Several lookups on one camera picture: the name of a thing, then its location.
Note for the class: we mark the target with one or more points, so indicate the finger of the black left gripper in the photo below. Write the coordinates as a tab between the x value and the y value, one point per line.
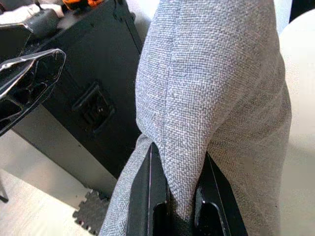
24	86
12	37

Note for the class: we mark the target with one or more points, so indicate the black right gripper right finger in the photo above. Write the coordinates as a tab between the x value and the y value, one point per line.
216	196

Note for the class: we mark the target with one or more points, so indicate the black stand leg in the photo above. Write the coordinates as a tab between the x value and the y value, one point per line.
3	194

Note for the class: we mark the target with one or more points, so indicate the grey woven pillow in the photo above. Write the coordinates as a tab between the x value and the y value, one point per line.
209	86

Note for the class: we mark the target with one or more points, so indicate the black equipment case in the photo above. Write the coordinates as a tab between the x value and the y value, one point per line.
98	49

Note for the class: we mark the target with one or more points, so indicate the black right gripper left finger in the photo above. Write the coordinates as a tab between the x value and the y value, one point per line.
145	196

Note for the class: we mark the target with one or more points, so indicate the white plastic chair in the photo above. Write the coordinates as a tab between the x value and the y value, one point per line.
300	98

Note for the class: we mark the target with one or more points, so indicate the orange and black tool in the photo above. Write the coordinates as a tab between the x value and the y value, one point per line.
78	3

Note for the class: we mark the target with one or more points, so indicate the black foam floor mat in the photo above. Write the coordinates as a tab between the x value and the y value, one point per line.
93	211

